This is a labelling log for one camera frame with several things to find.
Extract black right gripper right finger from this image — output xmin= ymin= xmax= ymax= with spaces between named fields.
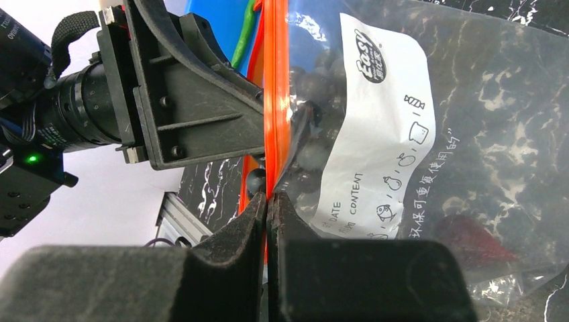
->
xmin=267 ymin=193 xmax=477 ymax=321

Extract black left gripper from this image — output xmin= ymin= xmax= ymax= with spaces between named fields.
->
xmin=0 ymin=0 xmax=268 ymax=172

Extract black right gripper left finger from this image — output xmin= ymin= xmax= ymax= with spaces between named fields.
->
xmin=1 ymin=193 xmax=267 ymax=321

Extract dark red fig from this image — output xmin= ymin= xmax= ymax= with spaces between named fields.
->
xmin=433 ymin=215 xmax=518 ymax=270

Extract clear zip top bag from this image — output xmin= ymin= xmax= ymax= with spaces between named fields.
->
xmin=245 ymin=1 xmax=568 ymax=306

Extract long green chili pepper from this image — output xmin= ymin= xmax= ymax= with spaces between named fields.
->
xmin=231 ymin=0 xmax=256 ymax=69

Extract blue plastic bin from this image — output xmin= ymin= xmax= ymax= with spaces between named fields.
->
xmin=185 ymin=1 xmax=264 ymax=78

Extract red chili pepper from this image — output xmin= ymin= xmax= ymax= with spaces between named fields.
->
xmin=246 ymin=7 xmax=264 ymax=87

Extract aluminium frame rail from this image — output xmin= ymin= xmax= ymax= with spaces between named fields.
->
xmin=156 ymin=192 xmax=213 ymax=247

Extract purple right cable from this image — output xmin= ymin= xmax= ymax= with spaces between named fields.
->
xmin=144 ymin=237 xmax=178 ymax=248

